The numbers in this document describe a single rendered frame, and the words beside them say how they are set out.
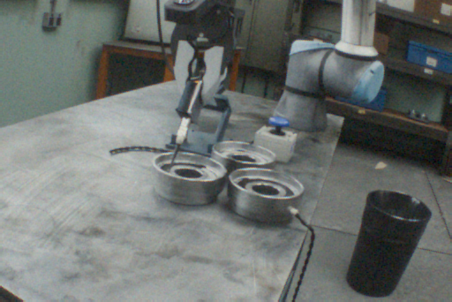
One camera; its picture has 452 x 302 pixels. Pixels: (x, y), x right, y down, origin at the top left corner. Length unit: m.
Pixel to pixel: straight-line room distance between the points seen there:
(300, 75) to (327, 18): 3.53
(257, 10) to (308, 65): 3.43
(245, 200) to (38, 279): 0.30
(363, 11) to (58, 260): 0.85
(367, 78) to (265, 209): 0.55
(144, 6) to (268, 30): 1.79
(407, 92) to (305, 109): 3.58
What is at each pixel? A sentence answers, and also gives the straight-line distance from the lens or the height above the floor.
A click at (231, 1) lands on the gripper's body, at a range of 0.66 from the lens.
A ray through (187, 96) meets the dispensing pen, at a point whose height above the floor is 0.93.
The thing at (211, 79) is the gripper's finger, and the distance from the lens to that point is 0.61.
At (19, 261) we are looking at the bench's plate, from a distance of 0.44.
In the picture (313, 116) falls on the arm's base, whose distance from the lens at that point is 1.12.
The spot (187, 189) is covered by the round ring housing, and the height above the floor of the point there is 0.83.
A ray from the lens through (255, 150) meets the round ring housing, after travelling 0.76.
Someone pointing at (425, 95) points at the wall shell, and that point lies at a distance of 4.68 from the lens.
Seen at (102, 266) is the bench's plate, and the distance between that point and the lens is 0.44.
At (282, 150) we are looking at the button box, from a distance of 0.82.
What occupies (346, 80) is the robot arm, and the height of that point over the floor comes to 0.96.
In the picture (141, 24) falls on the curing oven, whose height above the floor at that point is 0.92.
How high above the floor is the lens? 1.05
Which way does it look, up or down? 15 degrees down
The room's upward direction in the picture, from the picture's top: 9 degrees clockwise
